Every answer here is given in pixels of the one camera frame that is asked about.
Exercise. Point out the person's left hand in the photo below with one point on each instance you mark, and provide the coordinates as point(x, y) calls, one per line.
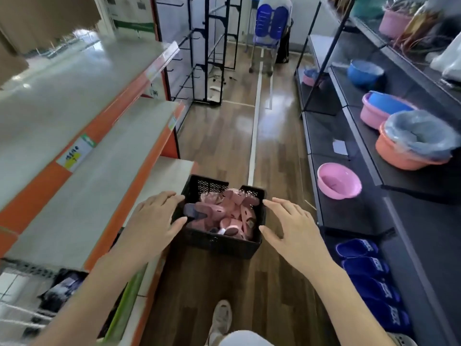
point(147, 226)

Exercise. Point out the person's right hand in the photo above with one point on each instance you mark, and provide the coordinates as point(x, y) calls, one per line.
point(300, 241)

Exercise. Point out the person's right middle finger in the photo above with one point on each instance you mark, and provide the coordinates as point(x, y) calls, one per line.
point(286, 205)

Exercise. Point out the person's right thumb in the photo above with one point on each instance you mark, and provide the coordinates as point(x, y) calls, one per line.
point(271, 236)

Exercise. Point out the person's left middle finger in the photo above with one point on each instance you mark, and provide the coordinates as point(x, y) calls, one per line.
point(166, 198)

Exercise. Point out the person's left thumb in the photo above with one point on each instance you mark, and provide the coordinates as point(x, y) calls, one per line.
point(175, 229)

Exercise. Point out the person's left little finger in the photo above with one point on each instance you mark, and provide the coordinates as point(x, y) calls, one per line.
point(138, 208)

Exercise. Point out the person's right little finger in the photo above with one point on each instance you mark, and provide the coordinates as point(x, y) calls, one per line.
point(312, 224)

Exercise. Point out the person's right forearm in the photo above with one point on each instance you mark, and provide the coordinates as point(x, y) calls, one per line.
point(349, 306)

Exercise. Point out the person's left forearm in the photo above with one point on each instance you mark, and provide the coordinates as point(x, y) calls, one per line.
point(86, 302)

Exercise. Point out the black plastic crate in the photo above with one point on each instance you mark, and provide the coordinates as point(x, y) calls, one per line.
point(219, 243)

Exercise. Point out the pile of pink slippers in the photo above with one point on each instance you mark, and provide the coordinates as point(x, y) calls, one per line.
point(227, 214)

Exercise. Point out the pink plastic basin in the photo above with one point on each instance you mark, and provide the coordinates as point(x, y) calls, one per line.
point(338, 181)
point(372, 117)
point(309, 78)

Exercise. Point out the blue slipper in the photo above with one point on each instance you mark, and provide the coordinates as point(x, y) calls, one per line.
point(378, 288)
point(367, 266)
point(356, 247)
point(390, 315)

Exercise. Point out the white paper sheet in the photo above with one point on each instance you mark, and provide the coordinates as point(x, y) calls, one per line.
point(340, 147)

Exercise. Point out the white and orange shelf unit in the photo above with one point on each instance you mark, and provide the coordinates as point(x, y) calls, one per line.
point(83, 147)

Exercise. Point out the yellow price label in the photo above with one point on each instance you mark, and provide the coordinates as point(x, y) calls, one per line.
point(76, 154)

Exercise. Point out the green flat board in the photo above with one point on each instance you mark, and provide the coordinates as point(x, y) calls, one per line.
point(124, 309)

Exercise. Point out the person's light shorts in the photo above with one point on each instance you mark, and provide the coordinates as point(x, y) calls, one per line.
point(245, 339)

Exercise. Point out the orange plastic basin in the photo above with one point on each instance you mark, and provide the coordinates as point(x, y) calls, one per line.
point(399, 158)

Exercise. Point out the black glossy packet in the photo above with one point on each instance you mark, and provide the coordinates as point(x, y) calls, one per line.
point(61, 290)

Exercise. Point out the black metal shelf unit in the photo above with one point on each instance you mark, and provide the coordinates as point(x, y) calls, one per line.
point(396, 147)

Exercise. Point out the grey plastic bag liner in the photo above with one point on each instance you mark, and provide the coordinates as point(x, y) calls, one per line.
point(423, 135)

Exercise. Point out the blue plastic basin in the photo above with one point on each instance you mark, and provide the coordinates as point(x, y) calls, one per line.
point(389, 103)
point(363, 72)

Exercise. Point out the metal trolley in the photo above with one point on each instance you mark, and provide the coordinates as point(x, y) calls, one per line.
point(262, 57)

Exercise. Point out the pink plastic basket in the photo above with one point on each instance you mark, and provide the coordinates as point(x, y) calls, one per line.
point(394, 23)

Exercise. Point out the white plastic bag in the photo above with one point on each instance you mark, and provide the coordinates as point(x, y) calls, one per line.
point(448, 57)

